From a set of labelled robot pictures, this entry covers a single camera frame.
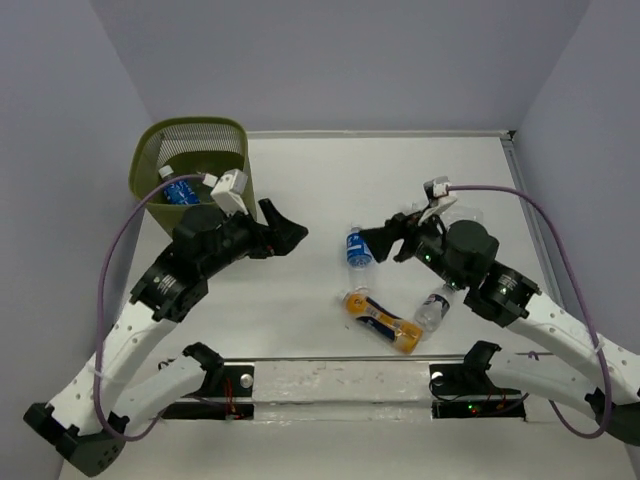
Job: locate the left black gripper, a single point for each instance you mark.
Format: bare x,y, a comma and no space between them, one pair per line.
280,236

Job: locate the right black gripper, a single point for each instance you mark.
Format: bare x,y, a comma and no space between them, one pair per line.
403,225

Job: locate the clear plastic bottle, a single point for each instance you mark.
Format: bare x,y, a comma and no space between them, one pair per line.
447,210

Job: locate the blue label bottle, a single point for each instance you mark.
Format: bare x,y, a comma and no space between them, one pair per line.
179,192
359,260

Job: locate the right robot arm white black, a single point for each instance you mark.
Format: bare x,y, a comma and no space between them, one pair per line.
588,372

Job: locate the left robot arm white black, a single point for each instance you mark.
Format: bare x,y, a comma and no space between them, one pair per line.
90,420

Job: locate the green mesh waste bin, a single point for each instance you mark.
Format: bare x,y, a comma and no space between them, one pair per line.
190,145

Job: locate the pepsi label small bottle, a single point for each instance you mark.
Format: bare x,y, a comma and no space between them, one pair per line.
433,310

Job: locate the orange tea bottle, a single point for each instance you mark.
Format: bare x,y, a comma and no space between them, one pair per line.
401,334

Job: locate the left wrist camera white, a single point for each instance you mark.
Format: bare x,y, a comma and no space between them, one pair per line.
227,190

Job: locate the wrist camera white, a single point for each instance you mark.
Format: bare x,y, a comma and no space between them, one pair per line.
227,190
438,196

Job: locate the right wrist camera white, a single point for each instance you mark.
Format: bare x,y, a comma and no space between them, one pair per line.
438,196

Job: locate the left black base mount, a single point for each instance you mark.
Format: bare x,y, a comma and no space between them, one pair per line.
221,397

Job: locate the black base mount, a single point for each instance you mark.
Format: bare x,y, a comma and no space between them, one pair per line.
458,394
221,397

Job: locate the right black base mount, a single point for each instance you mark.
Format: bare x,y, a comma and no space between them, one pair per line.
458,394

